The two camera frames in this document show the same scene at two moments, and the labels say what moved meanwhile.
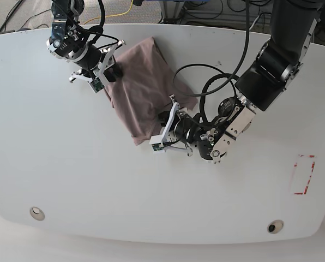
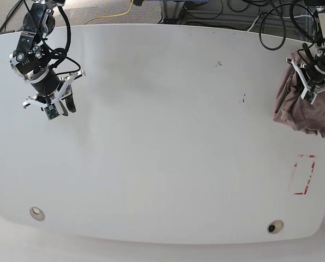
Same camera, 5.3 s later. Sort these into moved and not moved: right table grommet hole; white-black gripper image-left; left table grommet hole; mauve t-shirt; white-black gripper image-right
Moved: mauve t-shirt; white-black gripper image-left; white-black gripper image-right
Not moved: left table grommet hole; right table grommet hole
